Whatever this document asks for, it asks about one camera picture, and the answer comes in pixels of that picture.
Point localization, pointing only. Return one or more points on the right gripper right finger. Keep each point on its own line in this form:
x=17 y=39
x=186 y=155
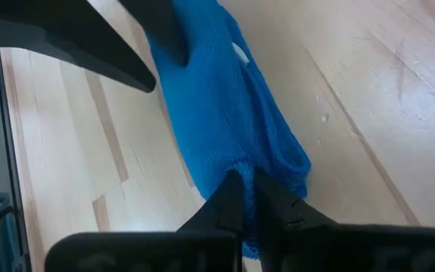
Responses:
x=274 y=211

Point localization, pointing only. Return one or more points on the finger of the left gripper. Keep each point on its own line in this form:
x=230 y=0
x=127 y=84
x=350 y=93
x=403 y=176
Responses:
x=51 y=30
x=161 y=26

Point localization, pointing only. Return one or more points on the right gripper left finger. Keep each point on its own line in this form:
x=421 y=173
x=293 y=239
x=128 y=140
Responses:
x=225 y=211

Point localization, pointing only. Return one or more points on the blue microfiber towel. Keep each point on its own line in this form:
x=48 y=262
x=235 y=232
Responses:
x=217 y=113

